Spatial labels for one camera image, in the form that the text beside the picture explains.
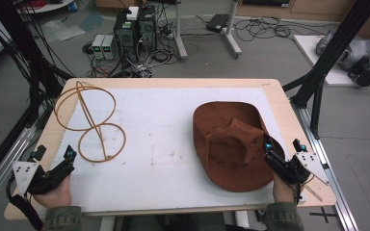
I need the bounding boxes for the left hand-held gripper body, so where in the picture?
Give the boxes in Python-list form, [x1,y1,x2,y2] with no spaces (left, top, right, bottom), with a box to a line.
[13,160,75,195]

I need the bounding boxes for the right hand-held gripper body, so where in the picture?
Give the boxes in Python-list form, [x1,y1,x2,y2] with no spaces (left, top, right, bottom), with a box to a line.
[264,150,330,187]

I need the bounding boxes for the wooden ring hat stand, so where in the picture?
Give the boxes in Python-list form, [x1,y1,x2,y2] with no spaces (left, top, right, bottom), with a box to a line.
[53,80,127,164]

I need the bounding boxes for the brown brimmed hat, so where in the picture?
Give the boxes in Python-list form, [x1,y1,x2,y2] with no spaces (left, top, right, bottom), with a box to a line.
[192,101,285,193]

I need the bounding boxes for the person's left hand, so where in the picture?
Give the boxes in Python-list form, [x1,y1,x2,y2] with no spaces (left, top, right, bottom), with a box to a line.
[33,174,73,210]

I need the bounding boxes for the person's right hand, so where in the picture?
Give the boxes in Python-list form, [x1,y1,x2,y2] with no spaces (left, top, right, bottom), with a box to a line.
[271,173,299,204]

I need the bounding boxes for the thin wooden stick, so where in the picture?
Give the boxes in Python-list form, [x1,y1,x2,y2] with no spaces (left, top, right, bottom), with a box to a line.
[303,183,324,203]

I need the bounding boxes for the white table mat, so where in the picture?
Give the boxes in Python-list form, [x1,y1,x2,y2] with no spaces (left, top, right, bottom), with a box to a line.
[48,87,306,214]

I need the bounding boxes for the white floor board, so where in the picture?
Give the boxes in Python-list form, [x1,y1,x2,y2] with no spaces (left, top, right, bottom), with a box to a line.
[293,34,370,88]

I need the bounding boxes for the black device on board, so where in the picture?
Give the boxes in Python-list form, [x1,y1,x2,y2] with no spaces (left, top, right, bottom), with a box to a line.
[347,55,370,88]

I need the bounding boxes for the silver grey machine part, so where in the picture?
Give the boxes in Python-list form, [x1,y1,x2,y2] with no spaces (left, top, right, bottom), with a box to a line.
[315,29,370,72]

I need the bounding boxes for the grey power supply unit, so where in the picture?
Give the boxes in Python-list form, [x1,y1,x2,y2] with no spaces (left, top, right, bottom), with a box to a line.
[102,35,118,61]
[92,34,106,61]

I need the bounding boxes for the white stand leg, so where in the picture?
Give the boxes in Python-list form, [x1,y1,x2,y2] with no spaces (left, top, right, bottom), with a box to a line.
[172,0,189,63]
[222,0,243,60]

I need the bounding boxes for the person's legs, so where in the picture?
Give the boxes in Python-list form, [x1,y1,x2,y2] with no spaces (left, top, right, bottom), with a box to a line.
[120,211,236,231]

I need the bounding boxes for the clear plastic sheet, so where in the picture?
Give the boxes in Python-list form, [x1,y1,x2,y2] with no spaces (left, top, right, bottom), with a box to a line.
[40,18,85,42]

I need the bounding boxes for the black computer tower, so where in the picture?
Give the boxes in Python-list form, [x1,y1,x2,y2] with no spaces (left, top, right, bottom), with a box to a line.
[137,5,158,55]
[113,11,140,63]

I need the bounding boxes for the black flat box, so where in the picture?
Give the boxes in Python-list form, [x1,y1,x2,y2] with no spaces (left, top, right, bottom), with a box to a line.
[205,13,231,34]

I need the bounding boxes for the white box on tower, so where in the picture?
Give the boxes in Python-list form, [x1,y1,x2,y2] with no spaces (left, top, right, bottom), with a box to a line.
[126,6,140,21]

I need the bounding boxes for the aluminium rail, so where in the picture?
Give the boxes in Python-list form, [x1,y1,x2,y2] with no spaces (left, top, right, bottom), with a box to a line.
[290,98,361,231]
[0,124,39,215]

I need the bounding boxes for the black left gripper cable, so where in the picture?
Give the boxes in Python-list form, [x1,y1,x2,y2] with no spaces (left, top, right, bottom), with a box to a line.
[6,174,44,231]

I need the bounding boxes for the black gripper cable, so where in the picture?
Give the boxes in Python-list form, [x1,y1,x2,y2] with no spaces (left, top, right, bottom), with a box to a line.
[6,174,44,231]
[296,179,304,206]

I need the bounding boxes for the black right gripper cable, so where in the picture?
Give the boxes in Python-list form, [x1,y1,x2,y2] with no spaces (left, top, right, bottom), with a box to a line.
[296,179,304,206]

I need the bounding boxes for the black frame strut with cables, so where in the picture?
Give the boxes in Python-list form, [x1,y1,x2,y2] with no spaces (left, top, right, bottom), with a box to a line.
[0,0,75,191]

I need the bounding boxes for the tangle of black floor cables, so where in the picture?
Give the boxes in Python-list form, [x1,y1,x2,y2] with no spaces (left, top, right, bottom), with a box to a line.
[233,14,304,43]

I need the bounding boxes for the cables beside computer towers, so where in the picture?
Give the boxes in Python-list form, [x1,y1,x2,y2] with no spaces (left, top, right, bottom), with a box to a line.
[82,18,181,79]

